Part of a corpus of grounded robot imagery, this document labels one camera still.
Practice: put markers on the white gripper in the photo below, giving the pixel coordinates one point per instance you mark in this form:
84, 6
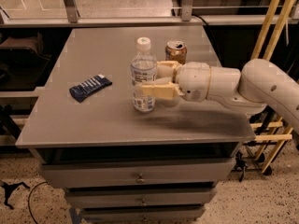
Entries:
193, 80

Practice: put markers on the clear plastic water bottle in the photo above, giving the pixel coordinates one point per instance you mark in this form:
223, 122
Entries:
143, 68

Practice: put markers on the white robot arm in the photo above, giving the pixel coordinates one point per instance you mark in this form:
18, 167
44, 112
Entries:
224, 89

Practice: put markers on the orange soda can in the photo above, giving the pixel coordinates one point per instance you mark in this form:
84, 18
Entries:
176, 50

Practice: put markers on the dark blue snack wrapper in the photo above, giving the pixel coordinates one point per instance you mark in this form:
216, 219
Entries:
89, 87

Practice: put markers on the grey drawer cabinet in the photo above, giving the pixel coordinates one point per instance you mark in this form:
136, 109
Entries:
105, 127

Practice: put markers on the middle grey drawer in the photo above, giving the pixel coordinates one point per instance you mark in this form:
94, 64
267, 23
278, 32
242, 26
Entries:
139, 197

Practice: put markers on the grey drawer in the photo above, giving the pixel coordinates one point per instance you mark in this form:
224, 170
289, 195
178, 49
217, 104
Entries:
144, 214
139, 197
130, 173

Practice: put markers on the bottom grey drawer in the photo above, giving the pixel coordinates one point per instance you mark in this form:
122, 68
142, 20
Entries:
144, 214

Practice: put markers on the top grey drawer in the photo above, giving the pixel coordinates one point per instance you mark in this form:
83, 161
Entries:
130, 173

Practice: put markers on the yellow wooden rack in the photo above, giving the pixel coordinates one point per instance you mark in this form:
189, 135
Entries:
263, 81

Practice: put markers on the metal railing frame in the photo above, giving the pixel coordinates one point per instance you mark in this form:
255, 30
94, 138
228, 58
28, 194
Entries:
81, 12

